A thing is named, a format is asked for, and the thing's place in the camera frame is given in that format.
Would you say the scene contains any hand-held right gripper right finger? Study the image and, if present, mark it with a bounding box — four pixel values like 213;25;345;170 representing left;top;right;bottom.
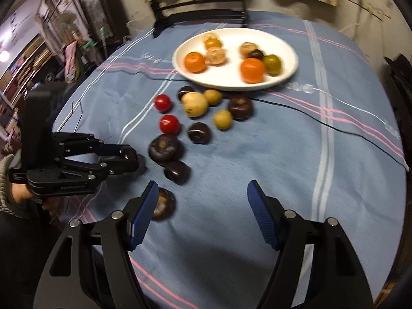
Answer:
246;179;375;309

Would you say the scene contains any person's left hand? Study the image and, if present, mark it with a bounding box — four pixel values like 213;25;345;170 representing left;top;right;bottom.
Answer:
11;183;62;224

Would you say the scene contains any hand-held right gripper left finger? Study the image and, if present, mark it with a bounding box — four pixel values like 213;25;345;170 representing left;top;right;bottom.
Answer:
32;180;160;309

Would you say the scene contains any blue striped tablecloth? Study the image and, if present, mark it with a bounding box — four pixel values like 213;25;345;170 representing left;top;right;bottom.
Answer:
51;10;407;309

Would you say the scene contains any black cable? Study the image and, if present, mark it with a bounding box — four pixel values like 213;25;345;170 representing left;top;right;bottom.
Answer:
138;71;411;171

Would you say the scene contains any large orange mandarin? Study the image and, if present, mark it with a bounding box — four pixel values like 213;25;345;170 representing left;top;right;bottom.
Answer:
240;58;266;84

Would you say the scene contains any person's left forearm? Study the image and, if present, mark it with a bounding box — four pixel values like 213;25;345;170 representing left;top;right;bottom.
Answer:
0;154;16;214

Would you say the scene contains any dark wooden glass cabinet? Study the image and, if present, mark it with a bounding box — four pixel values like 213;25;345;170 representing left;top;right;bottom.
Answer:
75;0;129;39

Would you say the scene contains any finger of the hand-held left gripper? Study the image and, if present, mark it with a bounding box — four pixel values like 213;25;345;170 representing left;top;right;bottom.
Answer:
59;154;140;184
53;132;121;162

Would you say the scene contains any yellow-green citrus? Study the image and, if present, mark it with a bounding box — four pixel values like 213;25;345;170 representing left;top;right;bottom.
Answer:
263;54;284;76

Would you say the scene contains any pink cloth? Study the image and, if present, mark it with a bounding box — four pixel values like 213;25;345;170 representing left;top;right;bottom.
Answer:
63;40;81;82

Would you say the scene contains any small yellow longan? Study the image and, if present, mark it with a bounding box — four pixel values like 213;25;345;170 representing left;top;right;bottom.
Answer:
203;89;223;106
213;110;234;130

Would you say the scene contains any clear plastic bin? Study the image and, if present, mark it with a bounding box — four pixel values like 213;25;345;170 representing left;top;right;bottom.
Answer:
126;19;152;37

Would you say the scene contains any person's dark clothing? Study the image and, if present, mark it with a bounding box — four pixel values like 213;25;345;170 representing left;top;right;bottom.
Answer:
0;211;70;309

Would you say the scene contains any small orange mandarin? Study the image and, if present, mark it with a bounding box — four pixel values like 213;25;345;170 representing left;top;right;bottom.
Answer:
184;52;207;73

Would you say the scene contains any red cherry tomato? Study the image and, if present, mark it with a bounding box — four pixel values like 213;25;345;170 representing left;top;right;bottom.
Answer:
159;115;180;135
154;94;173;113

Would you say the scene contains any wooden shelf with boxes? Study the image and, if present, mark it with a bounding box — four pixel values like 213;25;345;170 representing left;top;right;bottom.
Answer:
0;35;62;116

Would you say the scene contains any white round plate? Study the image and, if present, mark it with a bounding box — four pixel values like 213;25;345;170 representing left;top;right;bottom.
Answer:
172;27;299;91

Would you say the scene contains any white electric fan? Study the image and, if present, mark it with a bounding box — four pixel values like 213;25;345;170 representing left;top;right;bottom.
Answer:
53;11;79;39

